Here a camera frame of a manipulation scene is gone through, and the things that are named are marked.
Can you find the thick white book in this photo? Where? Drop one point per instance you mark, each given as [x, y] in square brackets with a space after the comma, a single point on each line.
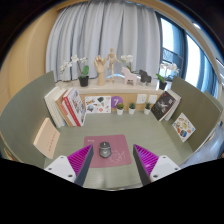
[50, 105]
[56, 110]

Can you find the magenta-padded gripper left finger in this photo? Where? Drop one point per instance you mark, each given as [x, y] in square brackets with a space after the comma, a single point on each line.
[60, 166]

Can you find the white sticker sheet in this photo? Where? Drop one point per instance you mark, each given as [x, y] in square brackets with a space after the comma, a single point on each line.
[98, 104]

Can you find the green desk divider panel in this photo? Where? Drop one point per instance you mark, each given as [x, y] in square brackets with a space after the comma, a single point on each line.
[198, 103]
[26, 110]

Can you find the wooden desk shelf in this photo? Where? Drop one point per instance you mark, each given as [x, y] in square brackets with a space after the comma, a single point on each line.
[106, 90]

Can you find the grey curtain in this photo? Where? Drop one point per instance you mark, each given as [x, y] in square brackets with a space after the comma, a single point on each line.
[103, 30]

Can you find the beige paperback book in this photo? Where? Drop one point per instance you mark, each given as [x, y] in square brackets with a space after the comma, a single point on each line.
[46, 138]

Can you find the small white card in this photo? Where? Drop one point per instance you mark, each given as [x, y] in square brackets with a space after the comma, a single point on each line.
[141, 98]
[152, 99]

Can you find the dark grey computer mouse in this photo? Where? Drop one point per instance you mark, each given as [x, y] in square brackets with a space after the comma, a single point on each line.
[104, 150]

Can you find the white orchid in black pot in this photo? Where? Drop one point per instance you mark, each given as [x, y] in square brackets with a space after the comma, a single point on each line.
[83, 81]
[162, 85]
[127, 59]

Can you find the colourful sticker card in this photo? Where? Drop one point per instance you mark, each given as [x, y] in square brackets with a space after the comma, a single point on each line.
[183, 127]

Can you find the black wooden horse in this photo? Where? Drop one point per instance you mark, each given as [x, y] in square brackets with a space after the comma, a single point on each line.
[145, 76]

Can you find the dark-framed window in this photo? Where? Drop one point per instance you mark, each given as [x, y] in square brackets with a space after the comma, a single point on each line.
[171, 43]

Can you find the purple round number sign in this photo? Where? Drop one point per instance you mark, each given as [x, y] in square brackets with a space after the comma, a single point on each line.
[116, 101]

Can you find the wooden artist mannequin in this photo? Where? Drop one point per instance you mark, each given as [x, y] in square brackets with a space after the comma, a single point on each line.
[112, 61]

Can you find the pink wooden horse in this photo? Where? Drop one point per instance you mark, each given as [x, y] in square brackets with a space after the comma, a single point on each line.
[129, 76]

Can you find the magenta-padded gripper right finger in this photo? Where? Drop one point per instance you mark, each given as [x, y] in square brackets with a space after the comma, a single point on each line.
[163, 166]

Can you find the ceiling lights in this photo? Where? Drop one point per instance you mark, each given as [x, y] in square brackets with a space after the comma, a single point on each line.
[196, 25]

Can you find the pink mouse pad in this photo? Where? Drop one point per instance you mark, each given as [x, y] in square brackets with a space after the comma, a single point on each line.
[93, 156]

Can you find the brown kraft book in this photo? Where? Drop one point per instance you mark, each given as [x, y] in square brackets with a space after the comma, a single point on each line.
[61, 108]

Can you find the white book with red band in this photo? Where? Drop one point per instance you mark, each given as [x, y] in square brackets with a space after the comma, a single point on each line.
[66, 115]

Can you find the black cover book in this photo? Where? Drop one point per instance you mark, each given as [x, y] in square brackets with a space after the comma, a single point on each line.
[162, 105]

